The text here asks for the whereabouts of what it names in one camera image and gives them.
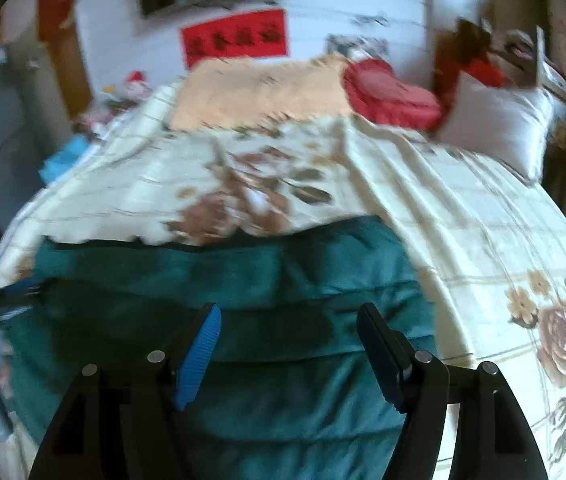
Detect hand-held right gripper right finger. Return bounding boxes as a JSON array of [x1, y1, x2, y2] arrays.
[[357, 302, 550, 480]]

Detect peach ruffled pillow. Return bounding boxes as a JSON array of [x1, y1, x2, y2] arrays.
[[168, 55, 351, 133]]

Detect blue cloth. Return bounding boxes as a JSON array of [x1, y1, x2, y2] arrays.
[[40, 135, 88, 186]]

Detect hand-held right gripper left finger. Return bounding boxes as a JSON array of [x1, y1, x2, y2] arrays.
[[28, 302, 222, 480]]

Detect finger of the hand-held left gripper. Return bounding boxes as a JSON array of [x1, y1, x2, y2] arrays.
[[0, 280, 44, 322]]

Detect wall pictures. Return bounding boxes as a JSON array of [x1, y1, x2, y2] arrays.
[[328, 32, 390, 61]]

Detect plush toy with red hat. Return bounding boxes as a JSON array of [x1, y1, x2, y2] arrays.
[[113, 71, 151, 106]]

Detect floral checked bedspread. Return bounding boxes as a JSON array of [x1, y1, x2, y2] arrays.
[[0, 80, 566, 480]]

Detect red garment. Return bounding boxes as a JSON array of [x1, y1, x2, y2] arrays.
[[438, 57, 506, 96]]

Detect white satin pillow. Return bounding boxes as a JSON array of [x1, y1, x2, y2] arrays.
[[435, 71, 556, 183]]

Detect red ruffled pillow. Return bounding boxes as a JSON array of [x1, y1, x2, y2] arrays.
[[343, 58, 444, 131]]

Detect grey cabinet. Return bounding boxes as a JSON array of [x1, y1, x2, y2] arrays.
[[0, 45, 88, 231]]

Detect teal quilted jacket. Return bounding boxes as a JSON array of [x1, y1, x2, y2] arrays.
[[5, 215, 438, 480]]

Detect red wall banner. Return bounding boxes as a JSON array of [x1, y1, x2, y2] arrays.
[[180, 8, 288, 68]]

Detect wooden door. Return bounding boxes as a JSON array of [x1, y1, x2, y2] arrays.
[[38, 0, 94, 101]]

